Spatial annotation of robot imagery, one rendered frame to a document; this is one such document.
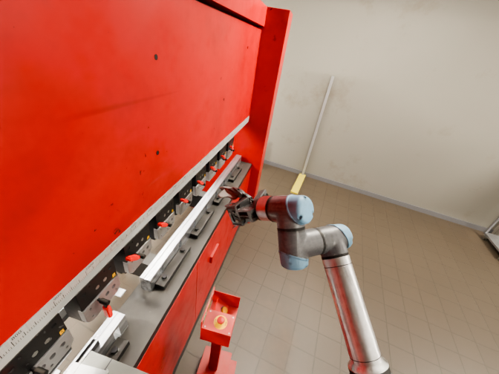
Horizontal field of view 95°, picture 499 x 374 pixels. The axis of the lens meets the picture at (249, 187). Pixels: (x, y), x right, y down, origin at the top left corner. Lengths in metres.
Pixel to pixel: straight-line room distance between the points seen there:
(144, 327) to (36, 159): 0.90
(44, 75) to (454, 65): 4.22
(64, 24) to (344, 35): 3.79
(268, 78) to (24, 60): 1.98
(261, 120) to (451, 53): 2.76
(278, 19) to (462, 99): 2.93
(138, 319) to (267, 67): 2.11
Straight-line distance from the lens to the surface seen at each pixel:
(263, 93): 2.40
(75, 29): 0.69
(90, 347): 1.20
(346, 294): 0.69
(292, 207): 0.58
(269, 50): 2.36
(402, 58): 4.19
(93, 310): 1.01
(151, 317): 1.33
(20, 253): 0.71
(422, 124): 4.37
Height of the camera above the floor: 2.04
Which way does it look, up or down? 32 degrees down
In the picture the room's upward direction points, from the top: 10 degrees clockwise
